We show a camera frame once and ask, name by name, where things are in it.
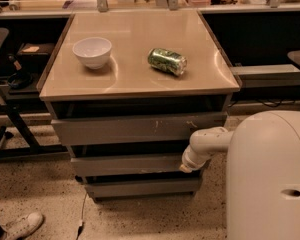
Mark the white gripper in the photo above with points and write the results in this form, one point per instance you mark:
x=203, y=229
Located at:
x=189, y=162

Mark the grey top drawer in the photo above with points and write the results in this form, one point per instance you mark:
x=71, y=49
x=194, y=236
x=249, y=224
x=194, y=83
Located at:
x=133, y=129

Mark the grey drawer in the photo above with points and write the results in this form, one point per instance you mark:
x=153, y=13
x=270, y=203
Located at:
x=142, y=188
x=133, y=129
x=126, y=164

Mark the white ceramic bowl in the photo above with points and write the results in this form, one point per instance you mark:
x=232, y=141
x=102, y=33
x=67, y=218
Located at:
x=93, y=52

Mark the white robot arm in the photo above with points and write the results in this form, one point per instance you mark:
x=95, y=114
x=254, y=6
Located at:
x=262, y=173

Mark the green soda can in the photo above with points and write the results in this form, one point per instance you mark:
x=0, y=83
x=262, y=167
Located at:
x=167, y=61

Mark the dark box on shelf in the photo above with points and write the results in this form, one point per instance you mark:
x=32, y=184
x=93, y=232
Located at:
x=34, y=57

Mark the white sneaker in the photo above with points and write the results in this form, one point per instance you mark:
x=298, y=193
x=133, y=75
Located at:
x=22, y=227

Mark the grey bottom drawer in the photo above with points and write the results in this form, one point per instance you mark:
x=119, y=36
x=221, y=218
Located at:
x=142, y=188

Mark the grey drawer cabinet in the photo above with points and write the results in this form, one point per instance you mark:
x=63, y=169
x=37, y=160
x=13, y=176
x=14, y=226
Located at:
x=127, y=85

